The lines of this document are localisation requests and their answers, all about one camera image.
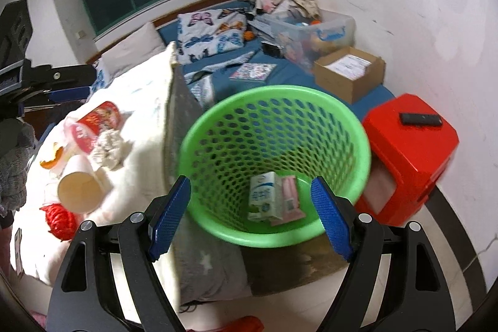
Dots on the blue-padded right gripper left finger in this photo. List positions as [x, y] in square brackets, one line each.
[107, 281]

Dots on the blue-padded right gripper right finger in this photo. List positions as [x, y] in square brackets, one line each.
[416, 295]

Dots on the grey knitted gloved hand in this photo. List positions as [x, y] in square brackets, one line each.
[17, 147]

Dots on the red instant noodle cup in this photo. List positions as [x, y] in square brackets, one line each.
[84, 132]

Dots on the red mesh fruit net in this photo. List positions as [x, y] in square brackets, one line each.
[62, 224]

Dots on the orange peel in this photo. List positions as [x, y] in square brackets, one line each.
[51, 158]

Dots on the white paper cup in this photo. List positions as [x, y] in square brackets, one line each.
[79, 190]

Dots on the crumpled white tissue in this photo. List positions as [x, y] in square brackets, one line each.
[110, 149]

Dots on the white quilted blanket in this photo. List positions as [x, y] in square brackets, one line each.
[157, 110]

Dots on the red plastic stool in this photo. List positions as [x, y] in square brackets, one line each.
[415, 156]

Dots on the pink carton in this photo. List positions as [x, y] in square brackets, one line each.
[291, 203]

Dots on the plain beige pillow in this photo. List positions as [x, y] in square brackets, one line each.
[136, 48]

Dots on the white milk carton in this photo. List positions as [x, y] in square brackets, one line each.
[265, 202]

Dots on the black remote control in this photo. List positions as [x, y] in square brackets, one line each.
[417, 119]

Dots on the butterfly print pillow right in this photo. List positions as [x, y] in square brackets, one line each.
[209, 32]

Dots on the green perforated plastic basket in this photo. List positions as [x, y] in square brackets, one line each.
[285, 129]

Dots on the brown cardboard box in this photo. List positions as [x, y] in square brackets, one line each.
[349, 73]

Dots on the colourful sticker book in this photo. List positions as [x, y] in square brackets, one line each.
[256, 72]

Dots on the clear plastic storage bin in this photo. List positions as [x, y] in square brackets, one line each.
[304, 40]

